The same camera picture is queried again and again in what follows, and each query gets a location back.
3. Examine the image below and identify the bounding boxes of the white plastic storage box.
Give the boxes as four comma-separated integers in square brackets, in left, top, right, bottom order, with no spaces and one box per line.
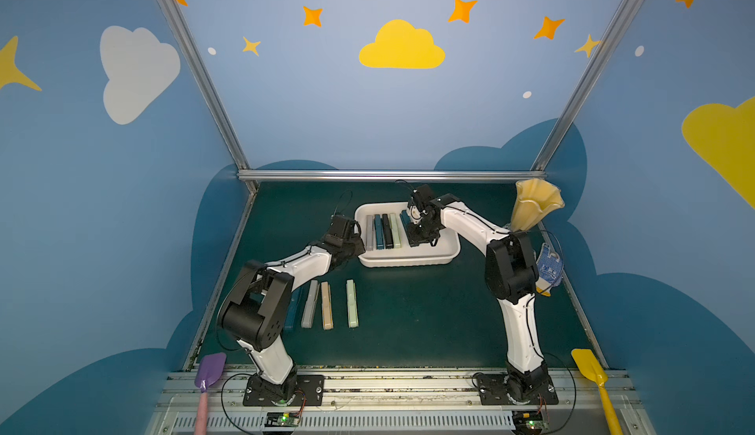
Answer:
[355,202,461,268]

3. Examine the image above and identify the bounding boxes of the aluminium rail base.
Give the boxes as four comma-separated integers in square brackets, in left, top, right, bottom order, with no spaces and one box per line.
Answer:
[144,365,656,435]

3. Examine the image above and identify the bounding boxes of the left aluminium frame post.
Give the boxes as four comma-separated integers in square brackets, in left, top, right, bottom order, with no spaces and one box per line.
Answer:
[157,0,258,196]

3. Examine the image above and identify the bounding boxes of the green circuit board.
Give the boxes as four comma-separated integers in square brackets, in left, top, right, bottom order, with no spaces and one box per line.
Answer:
[511,411,550,435]
[263,413,302,430]

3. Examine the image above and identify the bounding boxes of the aluminium frame rear bar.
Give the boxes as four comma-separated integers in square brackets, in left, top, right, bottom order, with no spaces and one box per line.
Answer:
[237,170,547,183]

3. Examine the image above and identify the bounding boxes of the right green circuit board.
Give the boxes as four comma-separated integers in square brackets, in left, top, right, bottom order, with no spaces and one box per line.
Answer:
[511,411,550,435]

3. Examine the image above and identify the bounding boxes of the yellow toy shovel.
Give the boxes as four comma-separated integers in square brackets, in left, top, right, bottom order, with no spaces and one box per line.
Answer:
[571,348,623,435]

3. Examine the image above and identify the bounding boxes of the black pliers group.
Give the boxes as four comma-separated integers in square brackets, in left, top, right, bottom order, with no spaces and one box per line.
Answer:
[381,214,394,249]

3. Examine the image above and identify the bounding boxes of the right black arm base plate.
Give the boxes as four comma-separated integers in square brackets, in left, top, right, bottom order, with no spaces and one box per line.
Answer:
[473,373,560,406]

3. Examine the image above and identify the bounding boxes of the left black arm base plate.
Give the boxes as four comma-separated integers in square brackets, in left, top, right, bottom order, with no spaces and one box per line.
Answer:
[242,374,324,407]

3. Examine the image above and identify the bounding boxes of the aluminium frame post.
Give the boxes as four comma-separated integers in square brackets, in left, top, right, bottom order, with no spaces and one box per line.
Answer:
[157,0,258,196]
[530,0,644,177]

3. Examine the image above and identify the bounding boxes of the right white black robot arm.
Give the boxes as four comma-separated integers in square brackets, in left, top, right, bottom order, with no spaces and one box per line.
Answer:
[407,184,552,405]

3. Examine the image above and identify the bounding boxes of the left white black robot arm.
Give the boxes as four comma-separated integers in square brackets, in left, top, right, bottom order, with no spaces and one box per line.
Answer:
[215,214,366,406]

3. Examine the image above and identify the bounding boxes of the purple toy shovel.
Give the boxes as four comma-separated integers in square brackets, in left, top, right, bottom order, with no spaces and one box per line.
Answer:
[194,352,227,435]

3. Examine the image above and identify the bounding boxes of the beige pliers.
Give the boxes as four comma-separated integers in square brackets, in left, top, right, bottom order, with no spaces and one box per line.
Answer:
[320,282,334,331]

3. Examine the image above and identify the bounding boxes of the yellow ruffled glass vase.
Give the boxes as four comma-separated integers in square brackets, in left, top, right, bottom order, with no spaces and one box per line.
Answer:
[510,179,564,232]

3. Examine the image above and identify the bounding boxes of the blue white work glove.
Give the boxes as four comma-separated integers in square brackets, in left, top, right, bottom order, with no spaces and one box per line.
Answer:
[536,243,564,297]

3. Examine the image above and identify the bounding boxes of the right aluminium frame post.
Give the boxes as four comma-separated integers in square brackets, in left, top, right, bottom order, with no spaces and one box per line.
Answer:
[530,0,644,177]

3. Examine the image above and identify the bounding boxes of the left green circuit board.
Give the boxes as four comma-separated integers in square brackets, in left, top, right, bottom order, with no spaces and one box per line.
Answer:
[263,413,302,430]

